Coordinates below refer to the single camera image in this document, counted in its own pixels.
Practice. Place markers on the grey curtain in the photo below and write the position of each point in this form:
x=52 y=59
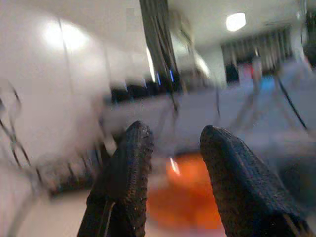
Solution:
x=259 y=47
x=158 y=37

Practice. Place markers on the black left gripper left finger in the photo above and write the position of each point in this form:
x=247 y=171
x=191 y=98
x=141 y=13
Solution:
x=126 y=185

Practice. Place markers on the round ceiling lamp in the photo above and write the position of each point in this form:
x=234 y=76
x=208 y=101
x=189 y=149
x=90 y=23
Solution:
x=235 y=22

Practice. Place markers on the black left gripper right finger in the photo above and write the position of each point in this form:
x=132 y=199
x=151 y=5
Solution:
x=242 y=187

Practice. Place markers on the orange bowl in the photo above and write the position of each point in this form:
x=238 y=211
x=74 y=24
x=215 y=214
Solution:
x=182 y=197

